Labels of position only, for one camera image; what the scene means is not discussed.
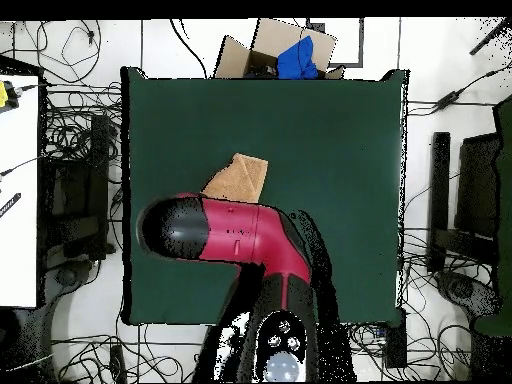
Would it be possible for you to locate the black power strip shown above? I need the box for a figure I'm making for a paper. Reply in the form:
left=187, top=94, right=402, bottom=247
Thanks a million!
left=384, top=311, right=408, bottom=369
left=109, top=344, right=128, bottom=383

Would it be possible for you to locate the blue garment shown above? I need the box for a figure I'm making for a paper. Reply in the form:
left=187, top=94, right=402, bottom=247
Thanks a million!
left=276, top=35, right=320, bottom=80

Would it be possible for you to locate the dark green table cloth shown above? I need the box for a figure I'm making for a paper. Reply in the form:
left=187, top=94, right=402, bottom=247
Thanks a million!
left=120, top=66, right=410, bottom=326

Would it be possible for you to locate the tan terry towel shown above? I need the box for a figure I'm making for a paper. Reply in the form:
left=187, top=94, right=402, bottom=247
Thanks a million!
left=200, top=152, right=269, bottom=204

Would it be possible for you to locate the grey rectangular frame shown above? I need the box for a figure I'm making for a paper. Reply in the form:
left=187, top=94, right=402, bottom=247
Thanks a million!
left=305, top=17, right=365, bottom=68

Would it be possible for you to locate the black strip tool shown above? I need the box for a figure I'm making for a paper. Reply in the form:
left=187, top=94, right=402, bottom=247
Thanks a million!
left=0, top=192, right=22, bottom=219

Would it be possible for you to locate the black upright bar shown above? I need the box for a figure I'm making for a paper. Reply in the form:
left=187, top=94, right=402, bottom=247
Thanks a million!
left=426, top=131, right=452, bottom=274

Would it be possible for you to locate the yellow and black device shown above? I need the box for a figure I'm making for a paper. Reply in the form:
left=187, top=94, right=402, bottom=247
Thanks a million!
left=0, top=79, right=20, bottom=114

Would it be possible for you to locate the black power adapter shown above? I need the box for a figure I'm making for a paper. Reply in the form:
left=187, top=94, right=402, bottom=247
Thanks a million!
left=434, top=90, right=462, bottom=112

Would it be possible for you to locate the grey round floor base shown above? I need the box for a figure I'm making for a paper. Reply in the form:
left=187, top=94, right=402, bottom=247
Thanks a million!
left=53, top=259, right=95, bottom=289

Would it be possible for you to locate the open cardboard box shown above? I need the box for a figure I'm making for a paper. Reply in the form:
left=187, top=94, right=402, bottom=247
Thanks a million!
left=213, top=17, right=346, bottom=80

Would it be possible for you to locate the black equipment box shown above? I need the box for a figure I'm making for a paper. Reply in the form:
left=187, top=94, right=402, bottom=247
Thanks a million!
left=41, top=113, right=117, bottom=262

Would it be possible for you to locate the black rod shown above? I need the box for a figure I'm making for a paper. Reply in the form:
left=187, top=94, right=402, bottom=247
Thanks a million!
left=468, top=17, right=512, bottom=56

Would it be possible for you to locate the white desk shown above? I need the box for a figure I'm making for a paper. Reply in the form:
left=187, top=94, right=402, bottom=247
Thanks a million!
left=0, top=74, right=40, bottom=308

